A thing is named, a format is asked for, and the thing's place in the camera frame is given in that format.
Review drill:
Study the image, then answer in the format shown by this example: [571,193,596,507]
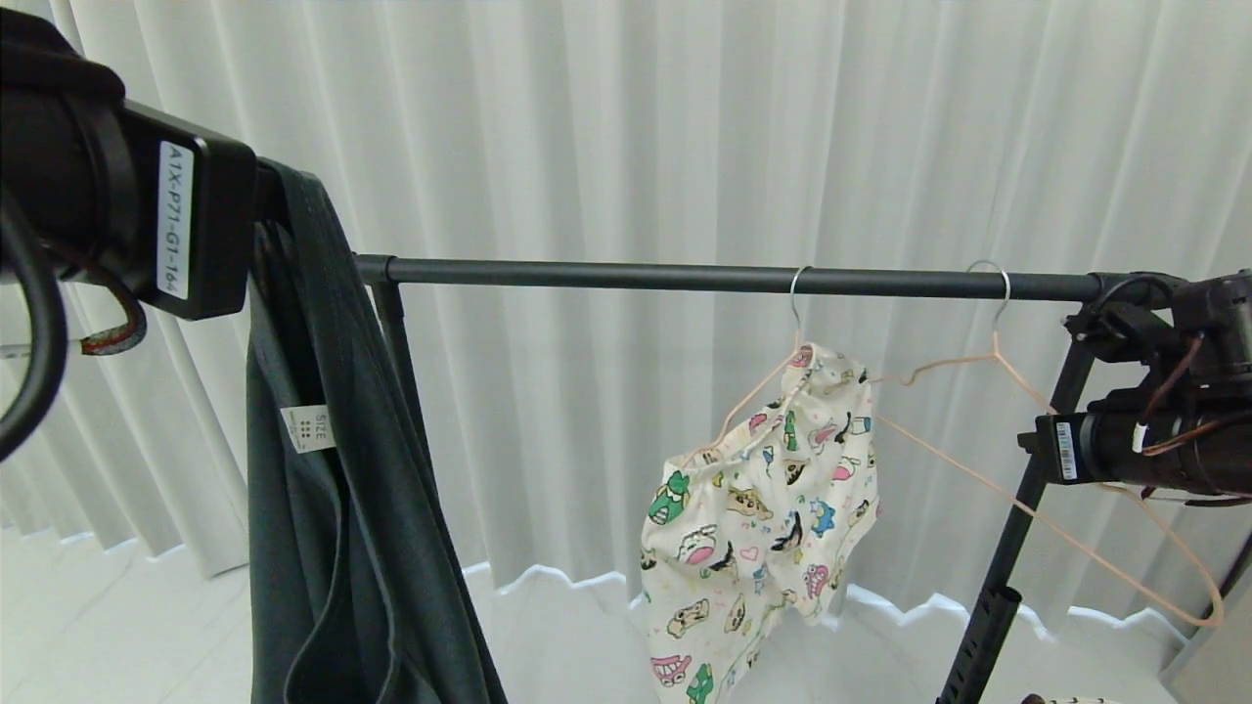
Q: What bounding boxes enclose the dark grey garment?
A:
[245,158,510,704]

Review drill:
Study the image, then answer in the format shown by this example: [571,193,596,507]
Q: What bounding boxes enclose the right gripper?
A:
[1017,411,1170,490]

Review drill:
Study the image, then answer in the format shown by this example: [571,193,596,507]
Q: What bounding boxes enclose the cream printed shorts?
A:
[641,342,879,704]

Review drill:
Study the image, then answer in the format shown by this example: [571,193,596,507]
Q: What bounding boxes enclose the pink clothes hanger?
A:
[685,266,886,470]
[871,259,1226,629]

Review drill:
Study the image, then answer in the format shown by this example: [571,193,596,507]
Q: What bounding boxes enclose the black cable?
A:
[1088,274,1180,319]
[0,186,69,461]

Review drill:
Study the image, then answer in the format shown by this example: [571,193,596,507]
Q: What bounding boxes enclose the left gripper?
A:
[0,10,257,322]

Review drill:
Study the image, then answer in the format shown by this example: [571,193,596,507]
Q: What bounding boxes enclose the black clothes rack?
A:
[352,254,1175,704]

